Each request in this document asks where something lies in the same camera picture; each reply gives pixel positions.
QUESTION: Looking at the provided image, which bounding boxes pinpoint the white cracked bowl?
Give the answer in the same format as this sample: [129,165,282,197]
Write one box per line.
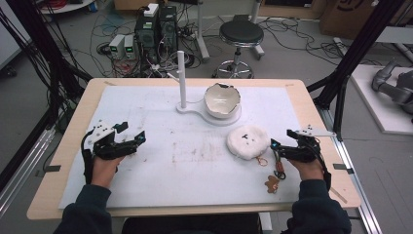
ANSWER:
[203,82,243,120]

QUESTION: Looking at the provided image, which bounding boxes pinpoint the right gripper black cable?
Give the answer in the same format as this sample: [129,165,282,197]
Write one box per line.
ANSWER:
[314,137,333,192]

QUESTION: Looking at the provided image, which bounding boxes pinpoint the wooden table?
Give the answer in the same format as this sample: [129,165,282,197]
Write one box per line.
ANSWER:
[26,77,362,221]

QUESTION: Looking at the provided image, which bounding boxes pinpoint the white stand with post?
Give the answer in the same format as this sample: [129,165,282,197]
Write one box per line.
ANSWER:
[167,50,244,128]

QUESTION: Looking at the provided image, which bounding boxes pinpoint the aluminium floor rail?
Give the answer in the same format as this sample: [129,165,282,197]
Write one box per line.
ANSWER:
[316,105,384,234]
[0,125,56,217]

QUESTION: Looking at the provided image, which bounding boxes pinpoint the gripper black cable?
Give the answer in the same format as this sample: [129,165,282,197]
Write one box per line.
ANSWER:
[80,129,95,185]
[314,137,333,192]

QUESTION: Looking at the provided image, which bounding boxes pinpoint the white table mat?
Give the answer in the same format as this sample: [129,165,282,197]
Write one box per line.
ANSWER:
[57,85,308,210]

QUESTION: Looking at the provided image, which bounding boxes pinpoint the person's legs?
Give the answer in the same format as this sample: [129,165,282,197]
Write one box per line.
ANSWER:
[121,213,261,234]

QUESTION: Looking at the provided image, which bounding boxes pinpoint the black round stool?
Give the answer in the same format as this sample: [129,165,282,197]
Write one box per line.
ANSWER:
[211,19,266,80]

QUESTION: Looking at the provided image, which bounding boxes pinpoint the black computer tower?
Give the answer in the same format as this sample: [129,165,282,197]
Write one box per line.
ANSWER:
[158,4,179,62]
[133,3,161,64]

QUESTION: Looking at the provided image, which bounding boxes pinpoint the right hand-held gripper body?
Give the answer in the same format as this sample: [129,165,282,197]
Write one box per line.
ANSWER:
[278,124,337,164]

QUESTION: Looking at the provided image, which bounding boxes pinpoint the white round plush toy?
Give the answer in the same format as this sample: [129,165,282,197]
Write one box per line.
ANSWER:
[226,125,272,161]

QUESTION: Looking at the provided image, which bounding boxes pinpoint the black metal frame post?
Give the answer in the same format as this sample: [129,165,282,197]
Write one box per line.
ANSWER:
[306,0,407,141]
[0,0,94,131]

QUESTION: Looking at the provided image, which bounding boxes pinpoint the brown bear keychain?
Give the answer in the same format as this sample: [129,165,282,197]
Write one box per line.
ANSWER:
[263,151,287,195]

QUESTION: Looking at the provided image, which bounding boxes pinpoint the person's right hand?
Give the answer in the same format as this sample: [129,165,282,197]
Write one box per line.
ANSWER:
[288,158,326,182]

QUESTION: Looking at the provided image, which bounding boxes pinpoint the white floor platform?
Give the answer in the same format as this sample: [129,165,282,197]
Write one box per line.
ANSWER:
[350,63,413,137]

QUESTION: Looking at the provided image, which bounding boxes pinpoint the grey power supply unit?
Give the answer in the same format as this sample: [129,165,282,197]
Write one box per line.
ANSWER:
[108,33,127,60]
[123,34,137,60]

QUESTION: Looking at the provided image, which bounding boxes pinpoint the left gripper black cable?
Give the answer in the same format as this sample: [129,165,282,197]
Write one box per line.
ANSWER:
[80,129,95,185]

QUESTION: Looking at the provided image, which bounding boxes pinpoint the cardboard box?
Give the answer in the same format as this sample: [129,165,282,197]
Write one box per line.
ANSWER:
[319,0,413,41]

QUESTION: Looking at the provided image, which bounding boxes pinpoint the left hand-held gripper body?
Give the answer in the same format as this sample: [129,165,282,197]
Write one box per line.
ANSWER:
[83,120,139,161]

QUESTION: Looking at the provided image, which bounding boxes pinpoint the person's left hand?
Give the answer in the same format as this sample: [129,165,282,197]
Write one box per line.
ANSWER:
[90,155,125,189]

